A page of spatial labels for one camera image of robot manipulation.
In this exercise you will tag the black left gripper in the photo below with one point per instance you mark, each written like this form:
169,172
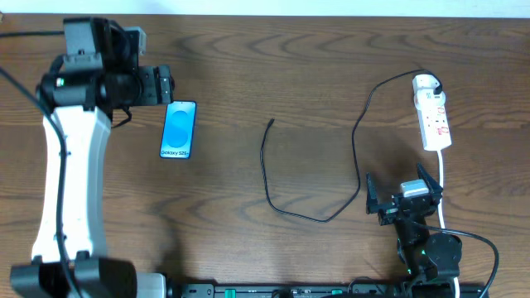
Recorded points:
164,84

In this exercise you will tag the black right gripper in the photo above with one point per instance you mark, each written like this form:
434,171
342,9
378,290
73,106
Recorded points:
401,204

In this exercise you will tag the blue Galaxy smartphone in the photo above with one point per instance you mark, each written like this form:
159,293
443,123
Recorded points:
178,131

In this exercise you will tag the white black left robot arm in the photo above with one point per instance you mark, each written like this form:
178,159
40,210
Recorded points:
98,74

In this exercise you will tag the white power strip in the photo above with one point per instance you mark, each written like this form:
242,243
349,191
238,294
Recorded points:
429,100

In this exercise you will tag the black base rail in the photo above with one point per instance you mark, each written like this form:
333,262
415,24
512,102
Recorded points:
362,289

